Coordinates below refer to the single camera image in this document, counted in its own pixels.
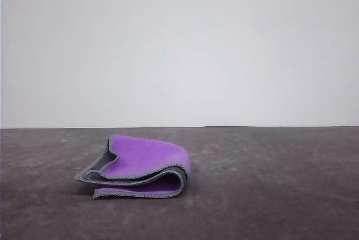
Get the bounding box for grey table cloth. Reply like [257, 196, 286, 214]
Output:
[0, 124, 359, 240]

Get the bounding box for purple towel with grey hem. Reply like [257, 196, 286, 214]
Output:
[73, 134, 192, 201]

